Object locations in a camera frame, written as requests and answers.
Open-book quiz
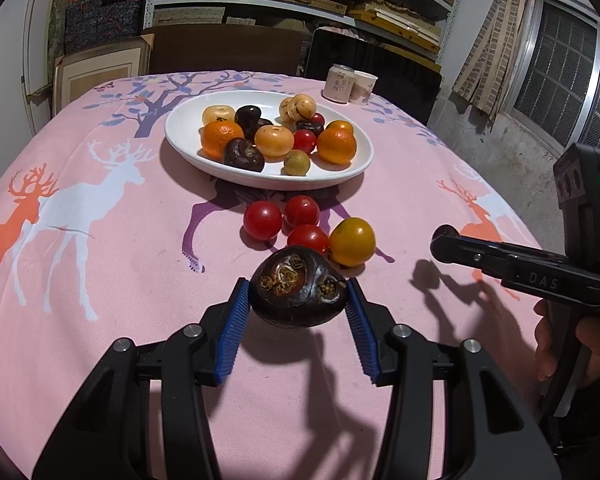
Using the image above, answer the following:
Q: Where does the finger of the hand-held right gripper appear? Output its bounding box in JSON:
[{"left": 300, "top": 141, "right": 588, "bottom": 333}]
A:
[{"left": 429, "top": 224, "right": 512, "bottom": 275}]

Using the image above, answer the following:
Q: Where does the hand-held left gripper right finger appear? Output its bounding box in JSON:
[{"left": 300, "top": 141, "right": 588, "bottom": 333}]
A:
[{"left": 344, "top": 279, "right": 563, "bottom": 480}]

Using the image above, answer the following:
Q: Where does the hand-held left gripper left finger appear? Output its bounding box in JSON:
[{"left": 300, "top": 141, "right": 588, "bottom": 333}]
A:
[{"left": 32, "top": 276, "right": 253, "bottom": 480}]

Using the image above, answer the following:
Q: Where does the large dark water chestnut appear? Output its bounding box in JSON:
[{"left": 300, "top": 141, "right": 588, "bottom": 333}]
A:
[{"left": 249, "top": 246, "right": 350, "bottom": 330}]

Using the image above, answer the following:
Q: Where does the white oval plate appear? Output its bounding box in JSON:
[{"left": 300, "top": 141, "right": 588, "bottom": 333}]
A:
[{"left": 164, "top": 90, "right": 375, "bottom": 191}]

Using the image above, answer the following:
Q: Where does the person's right forearm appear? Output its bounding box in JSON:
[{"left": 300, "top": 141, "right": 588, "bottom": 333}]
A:
[{"left": 545, "top": 375, "right": 600, "bottom": 480}]

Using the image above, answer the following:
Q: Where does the yellow orange tomato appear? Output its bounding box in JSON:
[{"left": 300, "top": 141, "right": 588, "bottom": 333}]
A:
[{"left": 329, "top": 217, "right": 377, "bottom": 267}]

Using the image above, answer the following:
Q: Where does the pink deer print tablecloth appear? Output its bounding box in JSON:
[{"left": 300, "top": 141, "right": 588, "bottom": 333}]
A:
[{"left": 0, "top": 71, "right": 581, "bottom": 480}]

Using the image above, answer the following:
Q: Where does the orange mandarin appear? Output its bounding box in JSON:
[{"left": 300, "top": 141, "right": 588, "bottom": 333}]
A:
[
  {"left": 316, "top": 128, "right": 358, "bottom": 166},
  {"left": 200, "top": 120, "right": 239, "bottom": 160}
]

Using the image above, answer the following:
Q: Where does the small green brown longan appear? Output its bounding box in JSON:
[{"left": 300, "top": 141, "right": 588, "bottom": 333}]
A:
[{"left": 283, "top": 150, "right": 312, "bottom": 177}]

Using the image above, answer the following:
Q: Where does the black flat panel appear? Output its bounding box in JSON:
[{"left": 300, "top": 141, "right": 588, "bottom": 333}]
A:
[{"left": 305, "top": 28, "right": 442, "bottom": 126}]

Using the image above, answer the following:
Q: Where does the white paper cup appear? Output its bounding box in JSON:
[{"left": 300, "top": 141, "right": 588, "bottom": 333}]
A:
[{"left": 350, "top": 71, "right": 379, "bottom": 106}]

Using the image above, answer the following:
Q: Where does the pink drink can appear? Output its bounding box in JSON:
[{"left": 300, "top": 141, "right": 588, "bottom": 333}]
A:
[{"left": 322, "top": 63, "right": 356, "bottom": 103}]

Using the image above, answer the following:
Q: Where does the beige checked curtain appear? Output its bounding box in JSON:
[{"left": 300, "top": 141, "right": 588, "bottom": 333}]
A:
[{"left": 452, "top": 0, "right": 534, "bottom": 112}]

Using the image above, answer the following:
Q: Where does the window with metal grille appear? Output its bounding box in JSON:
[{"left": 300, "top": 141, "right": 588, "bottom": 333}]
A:
[{"left": 500, "top": 0, "right": 600, "bottom": 162}]

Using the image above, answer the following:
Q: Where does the brown wooden board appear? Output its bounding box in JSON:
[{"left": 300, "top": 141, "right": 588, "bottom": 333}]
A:
[{"left": 147, "top": 26, "right": 307, "bottom": 79}]

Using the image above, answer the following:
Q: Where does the pile of patterned boxes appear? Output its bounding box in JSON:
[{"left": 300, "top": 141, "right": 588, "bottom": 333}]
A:
[{"left": 64, "top": 0, "right": 147, "bottom": 54}]

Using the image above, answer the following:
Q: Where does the light wooden picture frame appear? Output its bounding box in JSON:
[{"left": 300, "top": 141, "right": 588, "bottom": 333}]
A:
[{"left": 52, "top": 35, "right": 154, "bottom": 117}]

